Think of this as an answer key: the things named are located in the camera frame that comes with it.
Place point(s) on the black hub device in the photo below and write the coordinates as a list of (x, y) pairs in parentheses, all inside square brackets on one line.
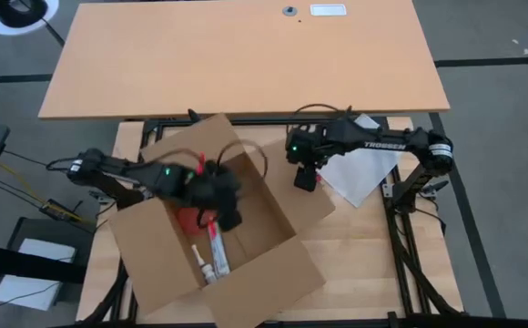
[(57, 210)]

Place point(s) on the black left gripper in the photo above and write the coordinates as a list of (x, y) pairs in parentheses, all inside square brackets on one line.
[(211, 191)]

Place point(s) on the brown cardboard box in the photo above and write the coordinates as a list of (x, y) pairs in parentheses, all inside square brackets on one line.
[(155, 255)]

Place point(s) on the black side cabinet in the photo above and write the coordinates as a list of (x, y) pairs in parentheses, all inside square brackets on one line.
[(41, 228)]

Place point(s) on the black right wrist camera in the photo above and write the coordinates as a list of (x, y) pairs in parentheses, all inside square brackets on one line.
[(305, 178)]

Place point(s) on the clear bubble wrap bag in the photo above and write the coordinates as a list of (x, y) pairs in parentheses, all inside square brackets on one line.
[(359, 173)]

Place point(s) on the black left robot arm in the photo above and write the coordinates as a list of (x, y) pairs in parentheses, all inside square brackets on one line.
[(123, 171)]

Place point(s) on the small white bottle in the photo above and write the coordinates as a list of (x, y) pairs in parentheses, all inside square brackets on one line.
[(205, 269)]

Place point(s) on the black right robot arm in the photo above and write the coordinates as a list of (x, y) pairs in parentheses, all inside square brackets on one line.
[(382, 141)]

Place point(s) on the red round object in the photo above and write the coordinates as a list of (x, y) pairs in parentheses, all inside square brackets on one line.
[(189, 221)]

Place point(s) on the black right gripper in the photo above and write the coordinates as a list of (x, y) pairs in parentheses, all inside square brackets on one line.
[(309, 146)]

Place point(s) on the silver mounting bracket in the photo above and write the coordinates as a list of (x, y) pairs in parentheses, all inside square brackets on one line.
[(387, 190), (99, 196)]

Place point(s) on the black desk clamp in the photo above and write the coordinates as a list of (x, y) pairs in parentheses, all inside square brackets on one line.
[(193, 114), (348, 111)]

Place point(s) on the white tube red cap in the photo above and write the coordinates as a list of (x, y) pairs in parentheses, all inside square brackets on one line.
[(218, 255)]

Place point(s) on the white round stand base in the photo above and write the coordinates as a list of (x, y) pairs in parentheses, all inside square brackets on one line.
[(18, 31)]

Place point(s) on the grey desk grommet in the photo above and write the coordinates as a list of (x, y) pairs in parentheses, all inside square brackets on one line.
[(290, 11)]

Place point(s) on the white paper sheet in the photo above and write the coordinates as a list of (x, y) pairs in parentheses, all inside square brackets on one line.
[(23, 294)]

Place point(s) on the red utility knife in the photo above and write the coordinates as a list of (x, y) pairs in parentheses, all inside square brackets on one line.
[(318, 177)]

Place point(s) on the light wooden desk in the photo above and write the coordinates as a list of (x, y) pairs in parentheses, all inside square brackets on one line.
[(155, 59)]

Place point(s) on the white desk plate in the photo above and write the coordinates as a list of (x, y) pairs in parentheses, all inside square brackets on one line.
[(327, 10)]

